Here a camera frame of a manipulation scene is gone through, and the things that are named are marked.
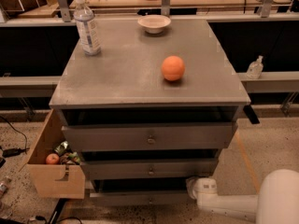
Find grey bottom drawer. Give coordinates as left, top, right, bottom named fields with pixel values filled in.
left=89, top=177, right=193, bottom=206

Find grey top drawer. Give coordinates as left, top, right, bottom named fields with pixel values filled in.
left=62, top=122, right=237, bottom=152

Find grey drawer cabinet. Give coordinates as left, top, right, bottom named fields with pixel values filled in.
left=49, top=17, right=251, bottom=207

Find clear sanitizer pump bottle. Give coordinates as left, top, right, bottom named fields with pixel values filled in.
left=246, top=56, right=263, bottom=79

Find orange ball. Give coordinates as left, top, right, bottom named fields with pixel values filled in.
left=161, top=56, right=185, bottom=81

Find red apple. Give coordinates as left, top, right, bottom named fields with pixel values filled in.
left=46, top=153, right=60, bottom=164

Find grey drawer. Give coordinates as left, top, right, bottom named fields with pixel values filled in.
left=62, top=122, right=237, bottom=152
left=80, top=159, right=218, bottom=180
left=89, top=177, right=193, bottom=206

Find white ceramic bowl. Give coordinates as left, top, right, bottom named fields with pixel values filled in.
left=137, top=15, right=171, bottom=35

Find grey middle drawer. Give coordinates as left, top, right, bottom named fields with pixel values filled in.
left=80, top=159, right=218, bottom=180

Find black power adapter with cable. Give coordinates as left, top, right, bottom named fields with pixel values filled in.
left=0, top=116, right=29, bottom=158

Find wooden box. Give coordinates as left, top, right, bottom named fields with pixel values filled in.
left=26, top=110, right=85, bottom=199

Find green snack packets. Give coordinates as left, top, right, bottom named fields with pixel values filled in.
left=53, top=141, right=81, bottom=165

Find clear plastic water bottle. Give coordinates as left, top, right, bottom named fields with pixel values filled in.
left=74, top=0, right=101, bottom=55

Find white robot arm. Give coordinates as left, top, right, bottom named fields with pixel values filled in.
left=186, top=169, right=299, bottom=224

